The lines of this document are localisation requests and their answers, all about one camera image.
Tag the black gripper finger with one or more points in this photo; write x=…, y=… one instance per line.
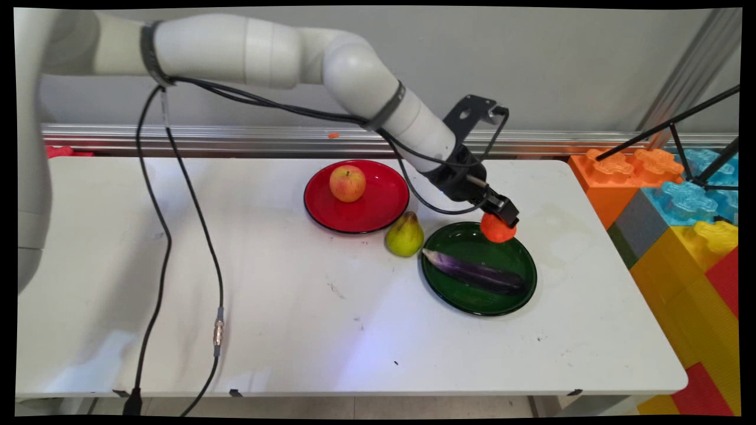
x=507, y=209
x=490, y=208

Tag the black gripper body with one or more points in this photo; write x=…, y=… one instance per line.
x=458, y=174

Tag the orange toy fruit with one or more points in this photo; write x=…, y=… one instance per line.
x=496, y=231

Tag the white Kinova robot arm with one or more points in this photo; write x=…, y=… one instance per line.
x=236, y=50

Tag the purple toy eggplant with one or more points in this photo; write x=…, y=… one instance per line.
x=472, y=271

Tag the yellow green toy pear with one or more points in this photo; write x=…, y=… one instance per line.
x=404, y=237

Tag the red plate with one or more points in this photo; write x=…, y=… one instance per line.
x=378, y=200

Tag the dark green plate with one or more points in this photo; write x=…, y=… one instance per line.
x=472, y=298

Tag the orange giant building block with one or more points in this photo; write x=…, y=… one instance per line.
x=608, y=189

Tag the red yellow toy apple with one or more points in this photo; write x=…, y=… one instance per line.
x=347, y=183

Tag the grey giant building block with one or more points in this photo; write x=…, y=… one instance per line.
x=641, y=227

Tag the blue giant building block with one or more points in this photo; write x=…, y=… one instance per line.
x=685, y=198

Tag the black tripod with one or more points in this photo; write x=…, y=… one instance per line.
x=673, y=125

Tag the yellow giant building block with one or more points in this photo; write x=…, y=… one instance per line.
x=679, y=283

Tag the red giant building block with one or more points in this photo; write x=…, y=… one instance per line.
x=706, y=392
x=726, y=280

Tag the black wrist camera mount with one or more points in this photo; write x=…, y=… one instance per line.
x=466, y=118

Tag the aluminium rail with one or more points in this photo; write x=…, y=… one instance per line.
x=236, y=139

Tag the aluminium post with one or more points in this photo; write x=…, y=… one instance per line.
x=691, y=77

